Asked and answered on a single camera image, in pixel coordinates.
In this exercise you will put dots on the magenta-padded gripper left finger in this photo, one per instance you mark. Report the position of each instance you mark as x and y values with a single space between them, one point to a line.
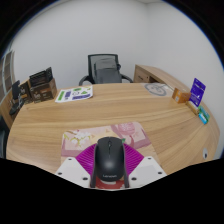
71 170

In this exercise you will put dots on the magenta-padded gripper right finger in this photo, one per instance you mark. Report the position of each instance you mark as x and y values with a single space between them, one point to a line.
148 170

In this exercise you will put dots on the black computer mouse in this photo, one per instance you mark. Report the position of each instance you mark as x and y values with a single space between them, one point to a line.
109 159

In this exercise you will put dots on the cartoon print mouse pad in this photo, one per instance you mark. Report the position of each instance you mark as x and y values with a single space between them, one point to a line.
83 140

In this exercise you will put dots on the black sofa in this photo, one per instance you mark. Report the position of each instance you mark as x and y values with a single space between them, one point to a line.
2 140

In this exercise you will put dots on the white leaflet with coloured print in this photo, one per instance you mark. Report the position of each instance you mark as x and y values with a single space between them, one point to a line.
74 94

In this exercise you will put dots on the teal packet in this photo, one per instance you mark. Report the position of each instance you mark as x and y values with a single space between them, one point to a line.
203 115

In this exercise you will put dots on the round printed white paper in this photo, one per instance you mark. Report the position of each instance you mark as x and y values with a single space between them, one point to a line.
157 89

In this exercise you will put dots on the small orange box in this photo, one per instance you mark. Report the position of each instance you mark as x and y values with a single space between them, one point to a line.
181 95

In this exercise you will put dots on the open-lid dark brown box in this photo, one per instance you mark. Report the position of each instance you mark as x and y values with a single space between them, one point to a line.
43 90

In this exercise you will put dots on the small dark brown box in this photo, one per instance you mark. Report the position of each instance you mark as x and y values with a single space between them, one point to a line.
25 93

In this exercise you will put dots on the purple sign card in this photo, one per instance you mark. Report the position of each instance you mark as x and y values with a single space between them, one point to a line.
197 91

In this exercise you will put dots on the wooden side desk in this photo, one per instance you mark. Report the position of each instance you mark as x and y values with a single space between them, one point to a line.
150 73

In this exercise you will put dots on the black mesh office chair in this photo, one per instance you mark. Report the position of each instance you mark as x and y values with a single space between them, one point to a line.
106 70

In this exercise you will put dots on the wooden shelf unit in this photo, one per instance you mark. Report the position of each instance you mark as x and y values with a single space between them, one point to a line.
8 71

